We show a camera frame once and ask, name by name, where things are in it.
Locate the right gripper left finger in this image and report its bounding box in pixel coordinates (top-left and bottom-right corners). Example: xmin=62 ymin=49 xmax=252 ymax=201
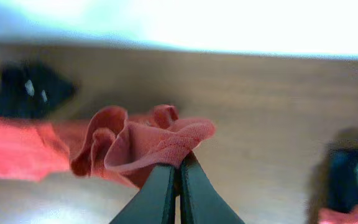
xmin=110 ymin=164 xmax=176 ymax=224

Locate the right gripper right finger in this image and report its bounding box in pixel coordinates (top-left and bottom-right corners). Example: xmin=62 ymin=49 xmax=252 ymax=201
xmin=180 ymin=153 xmax=244 ymax=224

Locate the plain orange t-shirt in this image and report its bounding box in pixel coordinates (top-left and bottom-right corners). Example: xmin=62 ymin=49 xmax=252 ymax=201
xmin=0 ymin=105 xmax=215 ymax=188

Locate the red McKinney printed t-shirt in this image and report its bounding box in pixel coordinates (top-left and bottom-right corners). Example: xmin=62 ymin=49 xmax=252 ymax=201
xmin=318 ymin=205 xmax=358 ymax=224

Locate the black knit garment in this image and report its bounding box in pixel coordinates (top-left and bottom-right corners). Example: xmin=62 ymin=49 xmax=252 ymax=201
xmin=0 ymin=61 xmax=77 ymax=119

